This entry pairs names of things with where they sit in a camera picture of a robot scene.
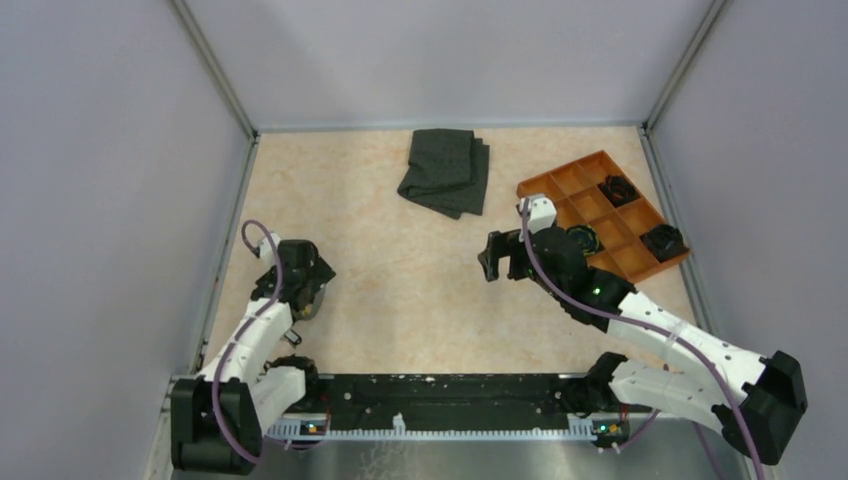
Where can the blue yellow rolled tie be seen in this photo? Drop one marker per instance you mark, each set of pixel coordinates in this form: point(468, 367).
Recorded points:
point(586, 238)

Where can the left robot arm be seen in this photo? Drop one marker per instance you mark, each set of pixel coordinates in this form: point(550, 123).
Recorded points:
point(221, 415)

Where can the black rolled belt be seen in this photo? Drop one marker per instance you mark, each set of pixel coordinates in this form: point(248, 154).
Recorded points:
point(618, 190)

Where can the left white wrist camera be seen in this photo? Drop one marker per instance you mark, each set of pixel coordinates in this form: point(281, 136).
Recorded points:
point(267, 248)

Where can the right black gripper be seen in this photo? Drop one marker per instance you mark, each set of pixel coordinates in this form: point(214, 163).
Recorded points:
point(499, 245)

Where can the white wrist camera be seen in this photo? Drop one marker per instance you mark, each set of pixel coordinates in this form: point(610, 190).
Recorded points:
point(267, 248)
point(538, 212)

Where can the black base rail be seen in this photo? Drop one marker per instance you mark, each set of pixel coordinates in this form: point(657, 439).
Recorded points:
point(459, 407)

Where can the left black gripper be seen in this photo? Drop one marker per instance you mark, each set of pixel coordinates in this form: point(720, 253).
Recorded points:
point(319, 273)

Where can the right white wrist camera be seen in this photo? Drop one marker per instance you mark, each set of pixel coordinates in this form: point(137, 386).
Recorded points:
point(538, 212)

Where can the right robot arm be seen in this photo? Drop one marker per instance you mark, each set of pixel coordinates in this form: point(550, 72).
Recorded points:
point(755, 402)

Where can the dark grey folded cloth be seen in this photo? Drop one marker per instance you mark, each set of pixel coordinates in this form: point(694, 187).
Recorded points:
point(448, 171)

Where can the orange compartment tray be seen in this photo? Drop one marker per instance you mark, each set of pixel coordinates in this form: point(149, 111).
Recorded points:
point(638, 241)

